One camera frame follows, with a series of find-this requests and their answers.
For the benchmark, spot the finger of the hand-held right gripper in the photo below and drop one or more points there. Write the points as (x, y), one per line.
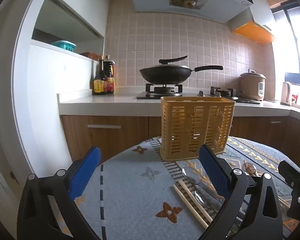
(291, 173)

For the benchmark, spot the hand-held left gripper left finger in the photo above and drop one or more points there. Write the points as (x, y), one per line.
(85, 172)

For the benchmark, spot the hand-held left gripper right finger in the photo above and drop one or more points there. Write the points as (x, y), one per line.
(213, 173)

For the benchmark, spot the metal spoon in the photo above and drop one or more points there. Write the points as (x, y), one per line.
(190, 176)
(202, 197)

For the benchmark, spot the yellow plastic utensil holder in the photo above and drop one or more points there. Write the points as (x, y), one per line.
(190, 127)

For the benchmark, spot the brown wooden spoon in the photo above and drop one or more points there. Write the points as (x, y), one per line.
(251, 168)

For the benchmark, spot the kitchen counter with wooden cabinets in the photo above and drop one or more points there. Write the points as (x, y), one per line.
(110, 140)

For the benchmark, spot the grey patterned table mat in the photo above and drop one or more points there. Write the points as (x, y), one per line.
(135, 192)

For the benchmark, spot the red packet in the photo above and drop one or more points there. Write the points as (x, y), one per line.
(295, 98)

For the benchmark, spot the black glass gas stove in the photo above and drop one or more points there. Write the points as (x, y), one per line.
(240, 101)

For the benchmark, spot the white electric kettle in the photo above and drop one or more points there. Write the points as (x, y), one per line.
(286, 93)

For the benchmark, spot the dark sauce bottle yellow label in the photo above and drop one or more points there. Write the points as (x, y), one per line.
(98, 83)

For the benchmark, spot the beige rice cooker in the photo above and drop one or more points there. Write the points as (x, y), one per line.
(252, 87)

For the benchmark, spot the dark sauce bottle red label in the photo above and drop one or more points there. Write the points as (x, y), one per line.
(110, 80)

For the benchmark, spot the black wok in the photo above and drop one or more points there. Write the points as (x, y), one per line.
(165, 76)

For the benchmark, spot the brown wicker basket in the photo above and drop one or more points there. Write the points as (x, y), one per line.
(90, 55)

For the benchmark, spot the black wok lid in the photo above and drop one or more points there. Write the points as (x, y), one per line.
(170, 60)

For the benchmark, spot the teal plastic basket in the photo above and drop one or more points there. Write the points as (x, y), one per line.
(63, 45)

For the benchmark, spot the kitchen window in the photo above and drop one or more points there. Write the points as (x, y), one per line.
(297, 42)

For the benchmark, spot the white range hood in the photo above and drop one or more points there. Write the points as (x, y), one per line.
(190, 2)

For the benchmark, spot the orange wall cabinet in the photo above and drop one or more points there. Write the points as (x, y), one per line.
(255, 33)

